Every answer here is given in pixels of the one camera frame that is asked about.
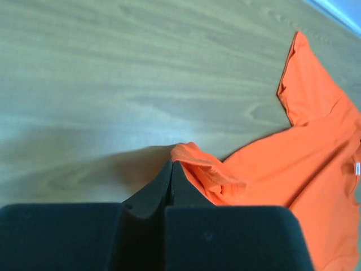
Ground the orange t shirt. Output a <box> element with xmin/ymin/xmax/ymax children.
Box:
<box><xmin>171</xmin><ymin>32</ymin><xmax>360</xmax><ymax>270</ymax></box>

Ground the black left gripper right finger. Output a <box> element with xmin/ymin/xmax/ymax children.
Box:
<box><xmin>164</xmin><ymin>162</ymin><xmax>313</xmax><ymax>270</ymax></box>

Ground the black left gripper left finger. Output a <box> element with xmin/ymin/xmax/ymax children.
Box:
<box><xmin>1</xmin><ymin>162</ymin><xmax>173</xmax><ymax>270</ymax></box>

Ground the aluminium frame rail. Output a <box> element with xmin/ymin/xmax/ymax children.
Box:
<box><xmin>305</xmin><ymin>0</ymin><xmax>360</xmax><ymax>37</ymax></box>

